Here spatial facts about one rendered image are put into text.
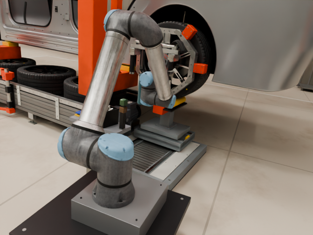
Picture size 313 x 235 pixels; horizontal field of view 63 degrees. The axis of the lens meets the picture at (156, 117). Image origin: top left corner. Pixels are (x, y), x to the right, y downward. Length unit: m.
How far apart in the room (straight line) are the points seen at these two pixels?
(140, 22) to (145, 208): 0.81
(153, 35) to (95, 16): 0.96
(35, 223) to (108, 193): 0.34
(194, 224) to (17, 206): 1.10
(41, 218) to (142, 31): 0.93
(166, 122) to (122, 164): 1.43
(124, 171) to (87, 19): 1.36
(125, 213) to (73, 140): 0.38
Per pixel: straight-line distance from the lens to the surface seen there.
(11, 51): 3.97
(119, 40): 1.21
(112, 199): 1.12
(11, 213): 1.84
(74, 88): 2.59
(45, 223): 1.26
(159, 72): 1.37
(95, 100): 1.15
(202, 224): 1.74
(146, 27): 1.19
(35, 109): 2.94
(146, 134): 2.42
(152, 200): 1.19
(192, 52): 2.04
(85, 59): 2.16
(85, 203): 1.17
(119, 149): 1.02
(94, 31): 2.09
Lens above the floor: 1.14
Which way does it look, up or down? 20 degrees down
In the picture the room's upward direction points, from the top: 6 degrees clockwise
